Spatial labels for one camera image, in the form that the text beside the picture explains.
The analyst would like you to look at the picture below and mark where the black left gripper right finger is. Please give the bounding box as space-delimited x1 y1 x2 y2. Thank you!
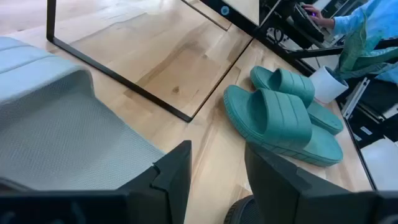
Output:
244 142 382 224

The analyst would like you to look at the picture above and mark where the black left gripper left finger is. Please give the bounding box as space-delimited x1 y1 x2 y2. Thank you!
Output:
117 139 193 224

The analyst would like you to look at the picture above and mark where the black rubber slide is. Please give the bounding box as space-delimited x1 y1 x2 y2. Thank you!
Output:
223 195 261 224

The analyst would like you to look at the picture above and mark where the teal rubber slide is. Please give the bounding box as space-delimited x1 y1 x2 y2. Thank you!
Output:
223 84 344 167
249 65 345 136

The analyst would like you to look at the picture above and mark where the grey rubber slide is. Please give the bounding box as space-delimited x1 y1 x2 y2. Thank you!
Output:
0 36 166 191

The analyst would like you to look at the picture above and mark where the white plant pot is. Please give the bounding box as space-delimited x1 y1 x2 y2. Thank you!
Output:
308 65 349 105

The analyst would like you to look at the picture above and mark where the black equipment box with labels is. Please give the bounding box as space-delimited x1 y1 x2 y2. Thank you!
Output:
347 104 398 149

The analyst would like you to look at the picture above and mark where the green leafy plant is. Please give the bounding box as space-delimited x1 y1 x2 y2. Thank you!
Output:
337 14 398 80

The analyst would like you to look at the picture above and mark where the black backlit keyboard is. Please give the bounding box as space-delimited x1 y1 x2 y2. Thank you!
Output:
290 2 326 44

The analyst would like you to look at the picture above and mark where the person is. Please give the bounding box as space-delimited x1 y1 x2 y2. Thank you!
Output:
331 0 398 40

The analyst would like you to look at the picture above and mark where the silver aluminium rig post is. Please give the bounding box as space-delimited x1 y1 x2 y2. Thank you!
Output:
341 77 371 120

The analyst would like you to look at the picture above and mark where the wooden shelf with black frame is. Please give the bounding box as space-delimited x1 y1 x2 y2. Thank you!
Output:
45 0 261 123

